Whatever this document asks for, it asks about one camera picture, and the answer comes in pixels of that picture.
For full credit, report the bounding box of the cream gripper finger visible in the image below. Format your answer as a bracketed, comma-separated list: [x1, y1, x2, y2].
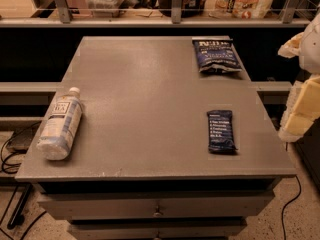
[278, 76, 320, 142]
[278, 32, 303, 58]

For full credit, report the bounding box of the blue chip bag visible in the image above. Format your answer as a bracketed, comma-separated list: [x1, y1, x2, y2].
[192, 39, 242, 74]

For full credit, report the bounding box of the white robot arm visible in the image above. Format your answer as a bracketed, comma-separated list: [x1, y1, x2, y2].
[278, 14, 320, 142]

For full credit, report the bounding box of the colourful snack bag on shelf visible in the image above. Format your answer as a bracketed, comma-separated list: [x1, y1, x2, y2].
[209, 0, 273, 19]

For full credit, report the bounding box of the blue plastic water bottle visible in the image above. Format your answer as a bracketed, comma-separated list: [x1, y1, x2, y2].
[36, 87, 83, 161]

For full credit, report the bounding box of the dark blue snack bar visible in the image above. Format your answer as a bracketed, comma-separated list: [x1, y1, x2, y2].
[207, 110, 237, 153]

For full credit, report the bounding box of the upper grey drawer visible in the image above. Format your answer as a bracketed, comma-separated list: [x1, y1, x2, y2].
[38, 191, 274, 220]

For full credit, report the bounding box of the grey drawer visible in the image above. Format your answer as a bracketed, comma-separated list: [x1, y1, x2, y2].
[38, 191, 274, 220]
[68, 221, 245, 240]

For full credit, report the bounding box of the clear plastic container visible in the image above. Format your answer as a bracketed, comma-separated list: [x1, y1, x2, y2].
[85, 0, 124, 18]

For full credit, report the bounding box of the lower grey drawer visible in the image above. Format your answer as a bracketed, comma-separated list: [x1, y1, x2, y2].
[68, 221, 245, 240]

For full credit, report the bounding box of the black power adapter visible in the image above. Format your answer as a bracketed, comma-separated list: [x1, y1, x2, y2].
[6, 129, 34, 152]

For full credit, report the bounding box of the black cable on right floor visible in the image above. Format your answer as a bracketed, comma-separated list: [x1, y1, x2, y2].
[280, 175, 302, 240]

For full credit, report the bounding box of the grey shelf rail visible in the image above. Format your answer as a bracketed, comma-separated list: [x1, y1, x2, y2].
[0, 0, 319, 28]

